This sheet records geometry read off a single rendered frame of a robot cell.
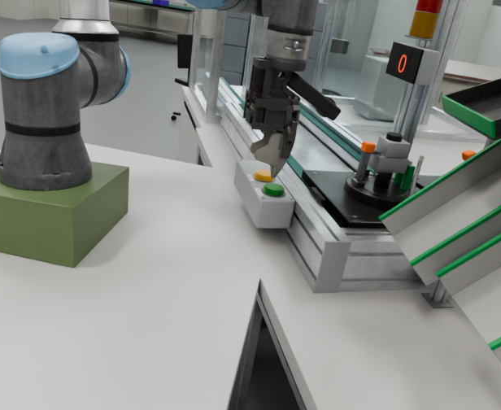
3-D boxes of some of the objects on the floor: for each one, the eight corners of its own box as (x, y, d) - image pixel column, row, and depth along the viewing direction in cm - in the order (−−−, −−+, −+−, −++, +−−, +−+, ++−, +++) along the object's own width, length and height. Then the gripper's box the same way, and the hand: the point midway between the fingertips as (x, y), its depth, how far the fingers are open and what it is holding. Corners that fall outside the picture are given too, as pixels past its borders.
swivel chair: (228, 124, 486) (239, 41, 452) (212, 136, 439) (223, 45, 405) (181, 114, 495) (188, 32, 461) (160, 124, 448) (166, 34, 414)
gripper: (250, 51, 81) (234, 166, 90) (263, 60, 73) (245, 185, 82) (296, 57, 83) (276, 168, 92) (314, 66, 75) (291, 187, 84)
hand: (277, 170), depth 87 cm, fingers closed
